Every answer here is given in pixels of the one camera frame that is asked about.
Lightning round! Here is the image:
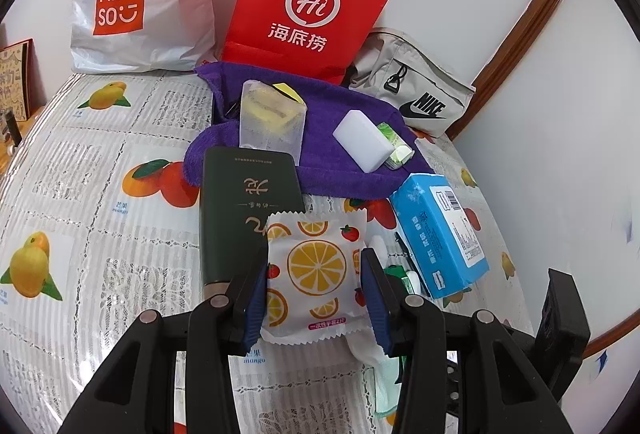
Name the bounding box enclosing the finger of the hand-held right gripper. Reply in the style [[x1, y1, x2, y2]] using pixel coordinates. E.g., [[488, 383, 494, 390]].
[[534, 268, 592, 396], [445, 350, 463, 420]]

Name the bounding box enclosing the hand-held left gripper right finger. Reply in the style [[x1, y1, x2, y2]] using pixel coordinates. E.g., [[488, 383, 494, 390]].
[[360, 248, 593, 434]]

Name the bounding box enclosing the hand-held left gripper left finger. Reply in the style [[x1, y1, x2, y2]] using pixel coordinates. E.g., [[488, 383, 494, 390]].
[[56, 246, 271, 434]]

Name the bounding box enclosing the mint green cloth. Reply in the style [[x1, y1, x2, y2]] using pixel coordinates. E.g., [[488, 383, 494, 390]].
[[345, 329, 406, 415]]

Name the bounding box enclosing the orange printed white packet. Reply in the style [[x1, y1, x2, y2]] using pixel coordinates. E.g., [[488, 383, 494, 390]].
[[259, 209, 370, 346]]

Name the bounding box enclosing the dark green gold box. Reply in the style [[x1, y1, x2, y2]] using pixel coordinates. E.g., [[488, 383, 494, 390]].
[[198, 146, 306, 302]]

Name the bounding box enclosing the small light green tissue pack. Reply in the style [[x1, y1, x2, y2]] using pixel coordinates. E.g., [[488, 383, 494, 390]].
[[376, 123, 416, 170]]

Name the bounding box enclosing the white sponge block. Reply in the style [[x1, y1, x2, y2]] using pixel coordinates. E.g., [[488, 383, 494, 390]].
[[332, 109, 396, 174]]

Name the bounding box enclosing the clear pouch with yellow item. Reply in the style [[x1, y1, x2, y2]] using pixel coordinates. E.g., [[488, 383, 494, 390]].
[[239, 79, 307, 167]]

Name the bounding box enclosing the blue tissue pack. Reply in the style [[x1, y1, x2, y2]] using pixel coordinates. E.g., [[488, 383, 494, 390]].
[[389, 173, 491, 300]]

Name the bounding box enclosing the fruit printed tablecloth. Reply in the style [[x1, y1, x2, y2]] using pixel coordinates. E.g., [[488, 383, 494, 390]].
[[0, 64, 538, 434]]

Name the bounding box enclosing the purple towel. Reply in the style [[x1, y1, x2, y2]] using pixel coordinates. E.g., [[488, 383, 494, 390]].
[[182, 61, 436, 202]]

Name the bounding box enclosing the grey waist bag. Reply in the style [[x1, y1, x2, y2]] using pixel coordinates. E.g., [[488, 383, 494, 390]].
[[347, 28, 478, 139]]

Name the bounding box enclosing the wooden bedside cabinet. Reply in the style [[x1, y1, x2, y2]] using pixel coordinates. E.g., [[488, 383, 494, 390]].
[[0, 111, 48, 180]]

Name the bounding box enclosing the small black device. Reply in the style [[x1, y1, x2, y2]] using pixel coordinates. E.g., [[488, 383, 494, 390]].
[[0, 110, 23, 147]]

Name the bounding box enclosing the patterned book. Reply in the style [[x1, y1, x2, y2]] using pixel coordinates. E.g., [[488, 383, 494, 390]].
[[0, 39, 38, 122]]

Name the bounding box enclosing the brown wooden door frame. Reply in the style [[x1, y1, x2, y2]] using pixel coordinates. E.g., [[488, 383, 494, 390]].
[[445, 0, 583, 142]]

